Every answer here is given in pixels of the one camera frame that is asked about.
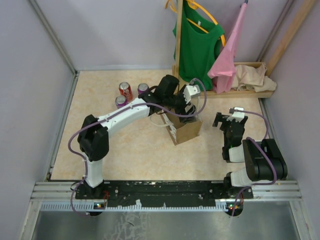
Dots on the green tank top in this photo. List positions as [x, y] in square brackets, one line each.
[198, 50]

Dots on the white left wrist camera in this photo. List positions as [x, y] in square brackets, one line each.
[191, 91]

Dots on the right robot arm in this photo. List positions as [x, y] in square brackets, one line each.
[263, 161]

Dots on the aluminium rail frame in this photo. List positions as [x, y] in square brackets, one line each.
[287, 190]

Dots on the red cola can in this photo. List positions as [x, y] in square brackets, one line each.
[126, 91]

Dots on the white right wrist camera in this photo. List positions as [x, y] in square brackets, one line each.
[237, 114]

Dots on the pink shirt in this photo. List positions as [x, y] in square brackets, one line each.
[223, 70]

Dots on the beige crumpled cloth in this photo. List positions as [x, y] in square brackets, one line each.
[252, 78]

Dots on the brown canvas tote bag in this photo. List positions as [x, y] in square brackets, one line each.
[181, 129]

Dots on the wooden clothes rack frame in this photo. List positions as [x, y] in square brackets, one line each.
[286, 39]

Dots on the purple soda can front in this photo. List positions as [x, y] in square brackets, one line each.
[121, 101]

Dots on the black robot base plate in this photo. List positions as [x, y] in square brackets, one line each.
[194, 193]

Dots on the purple soda can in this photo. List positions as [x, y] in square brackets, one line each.
[121, 101]
[142, 88]

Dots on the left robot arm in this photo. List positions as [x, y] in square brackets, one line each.
[96, 131]

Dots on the white cable duct strip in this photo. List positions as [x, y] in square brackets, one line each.
[87, 206]

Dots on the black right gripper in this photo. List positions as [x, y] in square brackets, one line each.
[222, 118]

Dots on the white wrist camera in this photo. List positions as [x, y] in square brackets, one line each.
[237, 114]
[191, 91]

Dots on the yellow clothes hanger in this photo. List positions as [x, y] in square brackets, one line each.
[194, 5]

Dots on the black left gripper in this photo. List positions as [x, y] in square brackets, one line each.
[182, 111]

